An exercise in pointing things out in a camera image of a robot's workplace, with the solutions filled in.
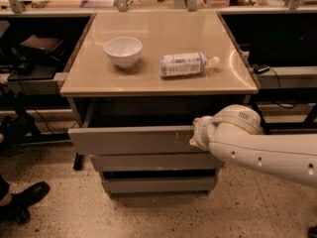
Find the beige top drawer cabinet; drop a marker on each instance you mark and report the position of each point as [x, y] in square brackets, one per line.
[138, 81]

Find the clear plastic water bottle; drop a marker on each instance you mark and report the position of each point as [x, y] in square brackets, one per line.
[185, 64]

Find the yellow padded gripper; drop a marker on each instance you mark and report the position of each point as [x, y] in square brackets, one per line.
[203, 132]

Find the white ceramic bowl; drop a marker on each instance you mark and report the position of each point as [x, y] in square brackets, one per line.
[123, 52]

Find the small black device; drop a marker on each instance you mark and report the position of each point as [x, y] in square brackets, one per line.
[259, 69]

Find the grey bottom drawer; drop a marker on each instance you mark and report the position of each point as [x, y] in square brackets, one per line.
[143, 185]

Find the grey top drawer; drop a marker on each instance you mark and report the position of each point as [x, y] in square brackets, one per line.
[133, 129]

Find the grey drawer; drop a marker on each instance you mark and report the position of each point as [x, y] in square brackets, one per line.
[159, 162]
[133, 129]
[143, 185]

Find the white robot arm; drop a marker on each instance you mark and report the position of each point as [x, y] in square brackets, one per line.
[234, 136]

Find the grey middle drawer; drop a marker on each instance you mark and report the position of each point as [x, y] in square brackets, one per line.
[159, 162]

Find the black shoe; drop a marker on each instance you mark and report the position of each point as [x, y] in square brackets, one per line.
[17, 208]

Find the black headphones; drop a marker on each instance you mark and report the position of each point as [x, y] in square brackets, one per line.
[21, 64]

